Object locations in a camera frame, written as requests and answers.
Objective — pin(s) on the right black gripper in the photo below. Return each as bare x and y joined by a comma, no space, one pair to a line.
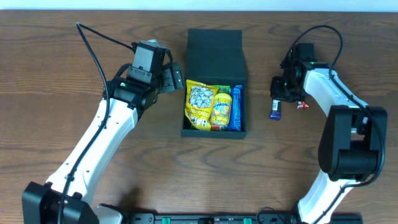
280,91

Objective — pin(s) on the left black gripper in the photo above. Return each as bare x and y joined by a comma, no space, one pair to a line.
171,78

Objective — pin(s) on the green red KitKat bar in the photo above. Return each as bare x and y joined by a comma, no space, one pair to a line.
302,105

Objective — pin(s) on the dark purple chocolate bar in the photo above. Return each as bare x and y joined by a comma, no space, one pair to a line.
275,113

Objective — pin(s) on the yellow sunflower seed bag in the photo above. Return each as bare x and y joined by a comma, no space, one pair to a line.
199,104

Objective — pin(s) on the dark green gift box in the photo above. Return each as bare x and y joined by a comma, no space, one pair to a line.
215,57

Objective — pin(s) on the green gummy candy bag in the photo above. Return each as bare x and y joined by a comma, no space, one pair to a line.
222,89

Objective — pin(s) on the yellow Mentos gum bottle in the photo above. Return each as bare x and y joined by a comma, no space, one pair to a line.
220,114

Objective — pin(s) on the blue wafer bar wrapper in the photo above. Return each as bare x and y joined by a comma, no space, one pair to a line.
236,109

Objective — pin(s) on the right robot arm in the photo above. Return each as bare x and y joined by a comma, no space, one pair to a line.
351,152

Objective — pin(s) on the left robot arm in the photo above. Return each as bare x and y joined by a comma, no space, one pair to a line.
68,193

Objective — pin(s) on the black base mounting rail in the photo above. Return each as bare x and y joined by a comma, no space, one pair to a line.
270,218

